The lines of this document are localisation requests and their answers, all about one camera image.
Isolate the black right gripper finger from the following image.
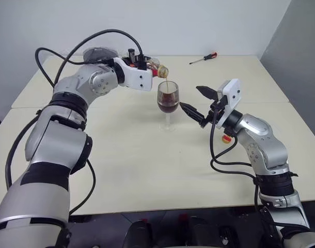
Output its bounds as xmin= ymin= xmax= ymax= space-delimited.
xmin=195 ymin=85 xmax=218 ymax=102
xmin=179 ymin=102 xmax=209 ymax=128

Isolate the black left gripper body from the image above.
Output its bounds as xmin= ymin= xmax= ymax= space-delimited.
xmin=122 ymin=55 xmax=148 ymax=69

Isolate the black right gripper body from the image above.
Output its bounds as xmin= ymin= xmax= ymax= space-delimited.
xmin=206 ymin=100 xmax=225 ymax=124

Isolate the clear wine glass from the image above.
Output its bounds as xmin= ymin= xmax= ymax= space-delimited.
xmin=156 ymin=80 xmax=180 ymax=133

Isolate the small cola bottle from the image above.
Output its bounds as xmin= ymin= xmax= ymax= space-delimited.
xmin=146 ymin=57 xmax=170 ymax=79

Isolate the orange black screwdriver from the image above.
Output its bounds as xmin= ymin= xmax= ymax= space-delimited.
xmin=188 ymin=51 xmax=218 ymax=66

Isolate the grey baseball cap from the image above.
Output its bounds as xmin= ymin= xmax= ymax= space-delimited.
xmin=83 ymin=46 xmax=120 ymax=64

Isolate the grey partition panel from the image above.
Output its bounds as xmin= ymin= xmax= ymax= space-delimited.
xmin=259 ymin=0 xmax=315 ymax=146

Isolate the small black boxy part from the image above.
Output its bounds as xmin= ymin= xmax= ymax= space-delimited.
xmin=217 ymin=226 xmax=238 ymax=248

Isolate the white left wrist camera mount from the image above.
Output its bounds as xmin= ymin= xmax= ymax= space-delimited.
xmin=113 ymin=57 xmax=153 ymax=92

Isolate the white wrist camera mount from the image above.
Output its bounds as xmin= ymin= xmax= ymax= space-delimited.
xmin=215 ymin=78 xmax=242 ymax=130
xmin=113 ymin=57 xmax=153 ymax=92

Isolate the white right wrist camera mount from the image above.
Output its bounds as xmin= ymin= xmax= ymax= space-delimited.
xmin=215 ymin=78 xmax=242 ymax=130

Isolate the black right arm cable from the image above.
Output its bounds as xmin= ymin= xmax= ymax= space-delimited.
xmin=209 ymin=113 xmax=267 ymax=207

